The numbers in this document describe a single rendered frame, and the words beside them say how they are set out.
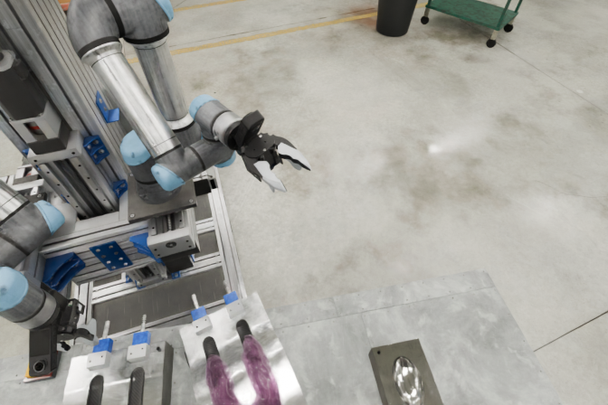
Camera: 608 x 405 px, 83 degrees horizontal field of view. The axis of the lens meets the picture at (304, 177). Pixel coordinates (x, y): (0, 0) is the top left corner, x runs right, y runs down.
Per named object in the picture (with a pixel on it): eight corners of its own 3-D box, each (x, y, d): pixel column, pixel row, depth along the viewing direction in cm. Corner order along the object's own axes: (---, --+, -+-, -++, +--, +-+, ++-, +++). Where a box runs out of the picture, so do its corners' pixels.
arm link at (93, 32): (33, -11, 68) (172, 193, 80) (88, -25, 73) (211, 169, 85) (41, 14, 78) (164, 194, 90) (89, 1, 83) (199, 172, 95)
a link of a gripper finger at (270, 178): (289, 202, 72) (270, 173, 77) (286, 187, 67) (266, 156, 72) (277, 210, 71) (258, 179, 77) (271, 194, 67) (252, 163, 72)
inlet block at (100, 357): (102, 325, 107) (95, 320, 103) (119, 323, 108) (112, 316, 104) (94, 372, 99) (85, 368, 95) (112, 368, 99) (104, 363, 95)
